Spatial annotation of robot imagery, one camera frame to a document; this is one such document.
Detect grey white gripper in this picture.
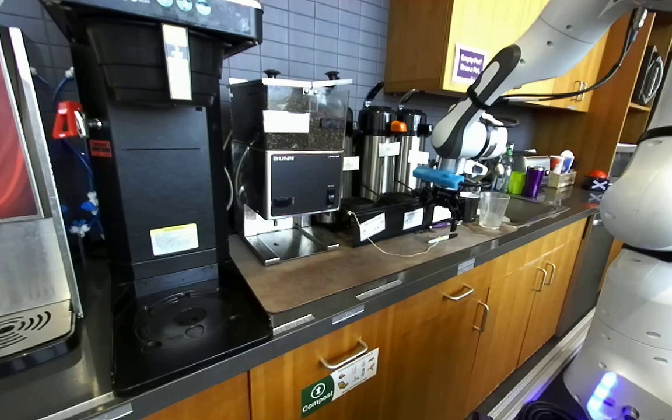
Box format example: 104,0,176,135
436,155,492,233

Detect black mug with white inside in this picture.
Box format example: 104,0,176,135
460,190,482,227

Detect clear plastic measuring cup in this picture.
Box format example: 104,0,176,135
475,190,513,233

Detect green cup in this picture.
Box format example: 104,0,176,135
504,171,526,198

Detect clear bottle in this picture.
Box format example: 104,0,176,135
495,139,517,194

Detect black airpot rack with labels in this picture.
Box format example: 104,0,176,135
334,192,460,250

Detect steel airpot with orange button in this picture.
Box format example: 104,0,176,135
390,107,433,194

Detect purple cup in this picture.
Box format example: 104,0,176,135
522,166,548,201

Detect stainless steel sink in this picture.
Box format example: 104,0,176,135
505,194,581,227

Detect steel airpot with black lid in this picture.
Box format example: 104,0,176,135
355,102,401,201

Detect wooden lower cabinet door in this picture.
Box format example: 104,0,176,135
144,370,253,420
515,218,590,369
470,239,551,393
387,262,495,420

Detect white condiment containers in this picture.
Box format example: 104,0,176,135
543,146,581,190

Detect purple and white paper sign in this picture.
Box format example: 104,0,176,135
452,44,487,87

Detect red and blue small object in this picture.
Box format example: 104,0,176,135
586,167,613,195

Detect steel and black coffee grinder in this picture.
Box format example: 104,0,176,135
225,68,355,268

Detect grey countertop appliance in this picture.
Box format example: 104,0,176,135
609,143,652,186

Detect open wooden shelf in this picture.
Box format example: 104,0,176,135
606,9,672,150

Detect green and white sticker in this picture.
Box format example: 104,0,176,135
299,345,382,418

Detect wooden cabinet door with sticker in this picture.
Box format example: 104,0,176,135
247,303,401,420

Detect black coffee brewer machine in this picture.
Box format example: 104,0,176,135
42,0,275,397

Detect blue water tubing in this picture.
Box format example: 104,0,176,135
63,138,106,241

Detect red water valve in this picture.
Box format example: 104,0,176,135
48,97,91,143

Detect red hot water dispenser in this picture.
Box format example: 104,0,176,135
0,19,85,383

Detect thin white cable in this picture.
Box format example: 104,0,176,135
348,207,452,262

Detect silver cabinet door handle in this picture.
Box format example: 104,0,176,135
316,337,373,373
468,297,495,337
441,285,478,306

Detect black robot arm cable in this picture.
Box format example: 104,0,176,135
504,5,652,104

